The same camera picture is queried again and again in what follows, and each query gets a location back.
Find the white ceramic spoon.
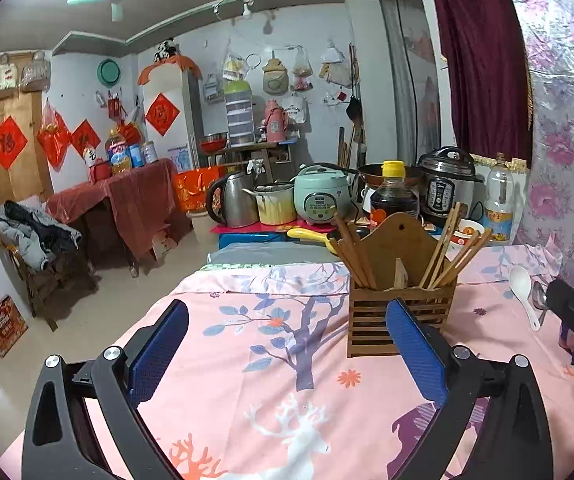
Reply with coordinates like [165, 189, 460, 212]
[509, 266, 542, 332]

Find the clear oil bottle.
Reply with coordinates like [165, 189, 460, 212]
[482, 152, 515, 244]

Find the red white bowl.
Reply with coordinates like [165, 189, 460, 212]
[451, 219, 484, 246]

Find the pink deer print tablecloth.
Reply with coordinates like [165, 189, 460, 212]
[0, 245, 574, 479]

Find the chair with clothes pile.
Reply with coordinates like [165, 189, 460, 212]
[0, 200, 97, 330]

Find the red covered side table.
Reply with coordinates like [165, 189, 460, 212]
[45, 158, 191, 260]

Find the black silver pressure cooker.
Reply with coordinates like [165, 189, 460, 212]
[417, 146, 483, 226]

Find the wooden slatted utensil holder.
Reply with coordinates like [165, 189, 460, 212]
[346, 214, 455, 358]

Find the dark soy sauce bottle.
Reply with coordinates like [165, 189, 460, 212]
[369, 160, 419, 226]

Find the steel electric kettle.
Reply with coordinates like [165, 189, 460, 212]
[206, 171, 259, 229]

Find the dark red curtain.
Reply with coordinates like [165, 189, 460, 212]
[434, 0, 533, 162]

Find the yellow frying pan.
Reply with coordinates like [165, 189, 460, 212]
[287, 228, 337, 254]

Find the mint green rice cooker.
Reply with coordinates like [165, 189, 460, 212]
[292, 164, 352, 226]

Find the white refrigerator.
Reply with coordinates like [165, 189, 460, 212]
[137, 54, 203, 172]

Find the pink thermos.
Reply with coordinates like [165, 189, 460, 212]
[262, 100, 288, 143]

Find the stacked steamer with green lid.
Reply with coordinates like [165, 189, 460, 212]
[224, 80, 255, 148]

